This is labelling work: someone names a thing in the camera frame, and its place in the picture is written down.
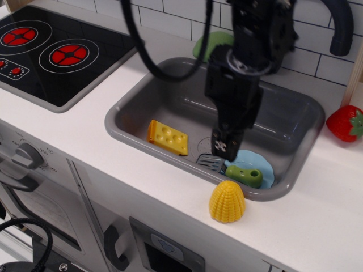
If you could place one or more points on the grey plastic sink basin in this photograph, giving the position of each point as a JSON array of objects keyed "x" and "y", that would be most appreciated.
[{"x": 284, "y": 132}]

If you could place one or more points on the yellow toy cheese wedge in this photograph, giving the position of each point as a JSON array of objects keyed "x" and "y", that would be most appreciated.
[{"x": 167, "y": 138}]

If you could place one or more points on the grey oven knob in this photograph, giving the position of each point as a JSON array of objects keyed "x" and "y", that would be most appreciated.
[{"x": 27, "y": 156}]

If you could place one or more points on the black toy stovetop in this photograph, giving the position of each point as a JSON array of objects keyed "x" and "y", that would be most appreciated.
[{"x": 53, "y": 60}]

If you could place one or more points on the red toy strawberry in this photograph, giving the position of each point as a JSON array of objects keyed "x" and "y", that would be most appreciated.
[{"x": 346, "y": 123}]

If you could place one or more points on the grey oven door handle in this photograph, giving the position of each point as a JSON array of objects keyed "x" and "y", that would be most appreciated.
[{"x": 19, "y": 180}]

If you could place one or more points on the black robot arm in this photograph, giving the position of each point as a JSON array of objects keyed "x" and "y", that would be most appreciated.
[{"x": 263, "y": 34}]

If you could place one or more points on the green toy lime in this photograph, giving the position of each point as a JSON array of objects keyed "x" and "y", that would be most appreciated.
[{"x": 214, "y": 39}]

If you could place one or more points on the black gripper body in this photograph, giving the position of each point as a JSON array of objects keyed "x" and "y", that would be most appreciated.
[{"x": 236, "y": 96}]

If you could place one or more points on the light blue plate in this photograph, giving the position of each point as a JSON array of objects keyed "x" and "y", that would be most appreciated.
[{"x": 251, "y": 160}]

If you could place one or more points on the green handled grey spatula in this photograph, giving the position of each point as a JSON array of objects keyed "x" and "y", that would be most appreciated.
[{"x": 250, "y": 177}]

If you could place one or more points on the grey toy oven door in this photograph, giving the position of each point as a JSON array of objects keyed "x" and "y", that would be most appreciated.
[{"x": 52, "y": 204}]

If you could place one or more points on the black toy faucet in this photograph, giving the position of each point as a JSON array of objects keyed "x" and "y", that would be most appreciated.
[{"x": 342, "y": 16}]

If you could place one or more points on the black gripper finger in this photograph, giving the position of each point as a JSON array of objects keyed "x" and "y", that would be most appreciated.
[{"x": 226, "y": 144}]

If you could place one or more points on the yellow toy corn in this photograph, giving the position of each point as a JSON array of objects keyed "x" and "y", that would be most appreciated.
[{"x": 227, "y": 202}]

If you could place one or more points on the dark grey cabinet handle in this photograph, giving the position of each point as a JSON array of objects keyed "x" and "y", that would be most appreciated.
[{"x": 110, "y": 238}]

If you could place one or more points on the grey dishwasher panel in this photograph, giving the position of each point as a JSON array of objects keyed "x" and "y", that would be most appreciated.
[{"x": 160, "y": 253}]

